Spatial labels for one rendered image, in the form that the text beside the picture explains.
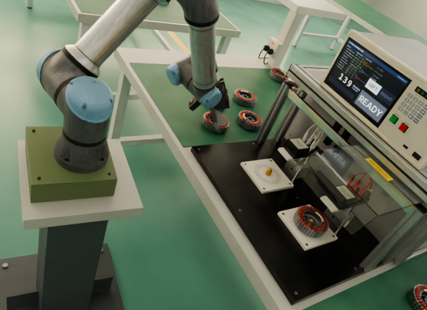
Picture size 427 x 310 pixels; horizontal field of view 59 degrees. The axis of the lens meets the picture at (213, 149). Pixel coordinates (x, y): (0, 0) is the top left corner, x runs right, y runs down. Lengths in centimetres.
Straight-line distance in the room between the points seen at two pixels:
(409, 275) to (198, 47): 101
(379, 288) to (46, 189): 102
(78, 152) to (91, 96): 17
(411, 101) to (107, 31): 85
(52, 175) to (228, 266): 123
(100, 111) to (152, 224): 120
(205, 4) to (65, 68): 40
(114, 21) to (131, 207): 52
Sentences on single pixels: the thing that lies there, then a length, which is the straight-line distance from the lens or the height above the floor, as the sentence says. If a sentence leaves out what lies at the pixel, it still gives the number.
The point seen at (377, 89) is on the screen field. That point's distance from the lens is 124.
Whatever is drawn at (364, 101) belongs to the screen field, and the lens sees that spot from 127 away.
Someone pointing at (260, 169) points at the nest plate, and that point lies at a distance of 139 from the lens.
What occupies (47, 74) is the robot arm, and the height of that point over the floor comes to 103.
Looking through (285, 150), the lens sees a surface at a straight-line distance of 138.
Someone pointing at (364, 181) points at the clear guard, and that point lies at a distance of 109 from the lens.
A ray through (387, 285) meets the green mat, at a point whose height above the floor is 75.
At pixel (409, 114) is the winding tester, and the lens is 119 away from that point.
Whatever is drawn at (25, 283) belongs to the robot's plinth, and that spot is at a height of 2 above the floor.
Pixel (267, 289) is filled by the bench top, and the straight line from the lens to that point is 111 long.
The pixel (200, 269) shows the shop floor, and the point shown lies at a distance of 200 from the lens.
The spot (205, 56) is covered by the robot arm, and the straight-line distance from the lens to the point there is 114.
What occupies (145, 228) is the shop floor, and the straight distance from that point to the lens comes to 207.
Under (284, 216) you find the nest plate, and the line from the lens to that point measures 127.
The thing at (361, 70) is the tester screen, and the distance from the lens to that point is 128.
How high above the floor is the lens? 159
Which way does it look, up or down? 36 degrees down
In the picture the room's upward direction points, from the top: 22 degrees clockwise
